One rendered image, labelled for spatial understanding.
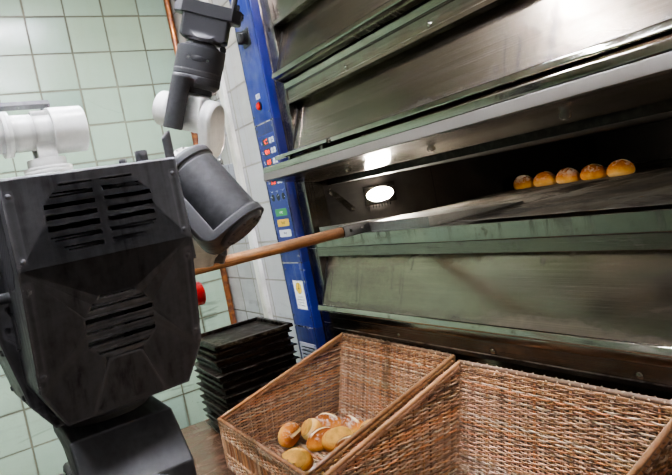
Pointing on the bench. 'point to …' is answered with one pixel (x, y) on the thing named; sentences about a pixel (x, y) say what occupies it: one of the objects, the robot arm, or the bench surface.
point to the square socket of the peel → (356, 228)
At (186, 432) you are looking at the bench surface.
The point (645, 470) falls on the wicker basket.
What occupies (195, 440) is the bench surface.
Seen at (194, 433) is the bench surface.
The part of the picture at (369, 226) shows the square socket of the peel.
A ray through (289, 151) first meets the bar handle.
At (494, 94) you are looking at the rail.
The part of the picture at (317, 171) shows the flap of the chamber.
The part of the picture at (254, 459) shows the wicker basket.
